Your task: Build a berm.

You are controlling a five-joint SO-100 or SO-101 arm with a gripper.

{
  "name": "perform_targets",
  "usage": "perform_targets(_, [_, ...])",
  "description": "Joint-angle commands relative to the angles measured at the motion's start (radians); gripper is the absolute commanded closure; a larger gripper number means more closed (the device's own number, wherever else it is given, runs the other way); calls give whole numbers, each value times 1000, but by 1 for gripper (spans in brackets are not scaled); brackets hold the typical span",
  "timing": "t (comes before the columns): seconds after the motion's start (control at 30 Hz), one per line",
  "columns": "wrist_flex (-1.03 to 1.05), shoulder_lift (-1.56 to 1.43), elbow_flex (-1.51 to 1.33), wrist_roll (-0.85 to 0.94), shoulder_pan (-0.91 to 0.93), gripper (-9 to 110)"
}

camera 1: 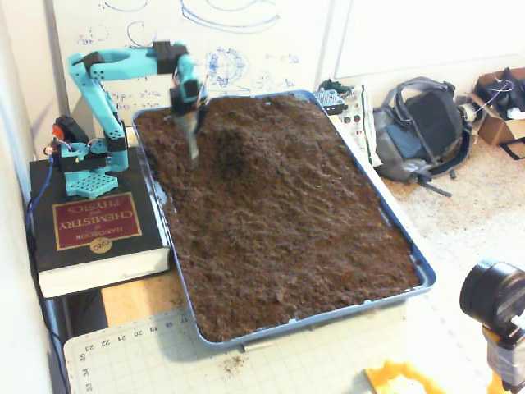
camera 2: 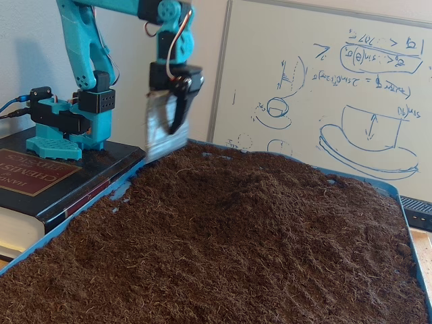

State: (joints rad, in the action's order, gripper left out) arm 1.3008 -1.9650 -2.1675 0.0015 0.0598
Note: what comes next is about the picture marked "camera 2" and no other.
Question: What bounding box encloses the blue cable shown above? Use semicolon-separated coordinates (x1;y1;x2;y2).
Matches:
0;95;32;114

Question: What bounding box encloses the whiteboard with blue drawings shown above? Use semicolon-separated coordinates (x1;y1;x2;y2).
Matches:
207;0;432;203

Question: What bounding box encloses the black cable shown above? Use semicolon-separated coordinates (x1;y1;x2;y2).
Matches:
0;107;33;119

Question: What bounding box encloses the silver taped scoop gripper finger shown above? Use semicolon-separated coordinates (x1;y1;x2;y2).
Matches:
144;89;190;164

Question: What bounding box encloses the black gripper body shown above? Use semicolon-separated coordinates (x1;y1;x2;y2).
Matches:
149;61;205;99

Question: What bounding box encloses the black chemistry physics handbook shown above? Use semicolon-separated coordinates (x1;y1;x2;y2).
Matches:
0;130;148;263

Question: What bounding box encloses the blue plastic tray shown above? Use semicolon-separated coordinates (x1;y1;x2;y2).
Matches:
0;136;432;304

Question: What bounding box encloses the black slim gripper finger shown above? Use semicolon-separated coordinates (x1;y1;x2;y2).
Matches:
167;77;194;136

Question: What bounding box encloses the blue tray of soil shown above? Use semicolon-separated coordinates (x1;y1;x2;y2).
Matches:
0;141;429;324

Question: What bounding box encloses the black controller board box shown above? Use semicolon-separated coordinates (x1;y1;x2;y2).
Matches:
28;86;53;109

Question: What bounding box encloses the black vented device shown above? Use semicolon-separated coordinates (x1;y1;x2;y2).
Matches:
400;194;432;232

